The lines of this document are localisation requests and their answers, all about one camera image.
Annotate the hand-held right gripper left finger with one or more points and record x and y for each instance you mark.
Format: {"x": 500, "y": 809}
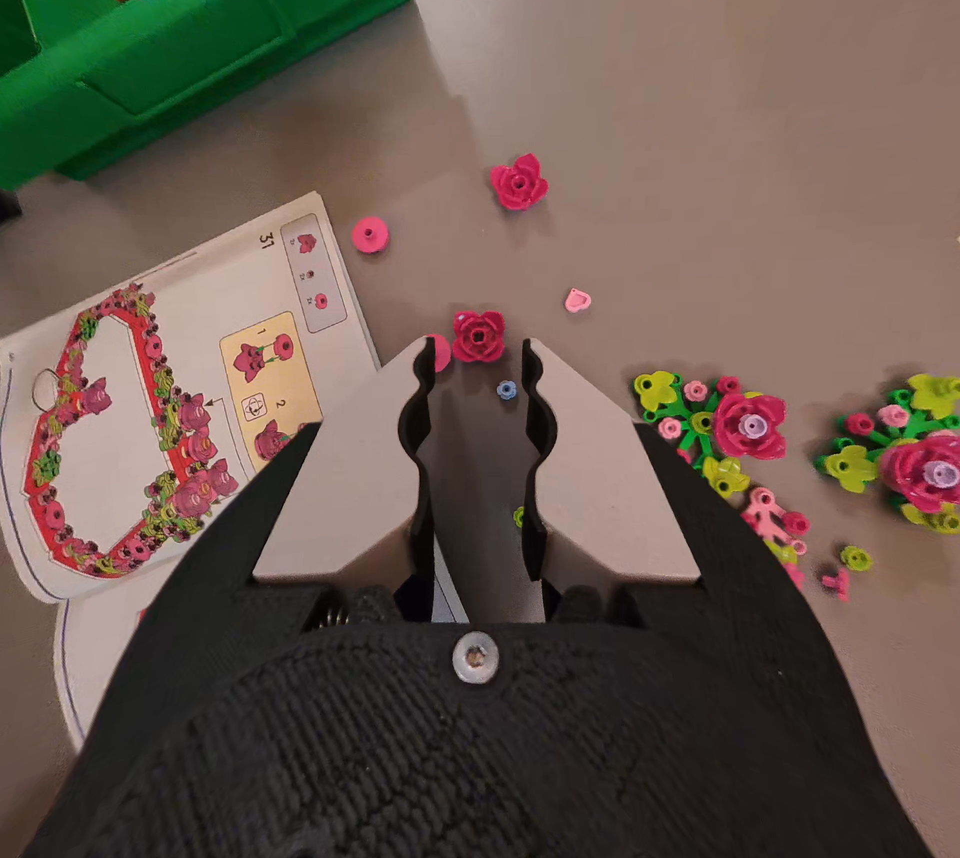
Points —
{"x": 345, "y": 483}

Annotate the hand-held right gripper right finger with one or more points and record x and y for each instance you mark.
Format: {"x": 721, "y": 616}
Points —
{"x": 607, "y": 490}

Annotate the pink round lego piece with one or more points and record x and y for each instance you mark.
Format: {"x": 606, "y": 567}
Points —
{"x": 370, "y": 235}
{"x": 442, "y": 354}

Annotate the small blue lego flower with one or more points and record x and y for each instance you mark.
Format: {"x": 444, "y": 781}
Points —
{"x": 506, "y": 390}

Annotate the lego flower bouquet assembly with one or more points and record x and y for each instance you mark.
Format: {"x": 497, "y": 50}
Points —
{"x": 750, "y": 423}
{"x": 922, "y": 468}

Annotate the pink lego stem piece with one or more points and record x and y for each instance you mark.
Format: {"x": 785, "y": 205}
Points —
{"x": 765, "y": 509}

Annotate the pink lego heart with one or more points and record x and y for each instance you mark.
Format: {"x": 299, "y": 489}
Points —
{"x": 577, "y": 301}

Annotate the small pink lego piece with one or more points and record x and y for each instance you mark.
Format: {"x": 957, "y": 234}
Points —
{"x": 836, "y": 582}

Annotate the small lime round lego piece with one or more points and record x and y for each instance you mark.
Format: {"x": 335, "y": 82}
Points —
{"x": 855, "y": 558}

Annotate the lego instruction booklet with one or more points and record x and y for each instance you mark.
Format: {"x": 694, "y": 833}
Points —
{"x": 105, "y": 385}

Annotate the green plastic bin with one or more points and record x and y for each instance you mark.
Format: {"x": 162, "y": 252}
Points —
{"x": 225, "y": 33}

